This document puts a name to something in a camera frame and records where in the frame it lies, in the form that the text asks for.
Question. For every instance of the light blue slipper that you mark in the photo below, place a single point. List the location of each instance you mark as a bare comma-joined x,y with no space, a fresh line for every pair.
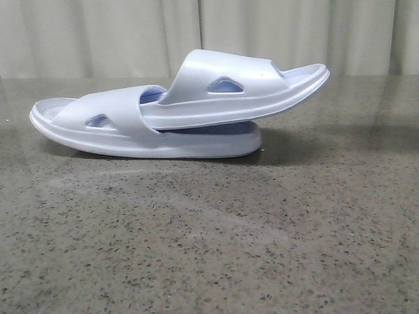
111,123
214,88

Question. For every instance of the pale grey-green curtain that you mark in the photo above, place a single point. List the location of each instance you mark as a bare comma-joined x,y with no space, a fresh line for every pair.
149,39

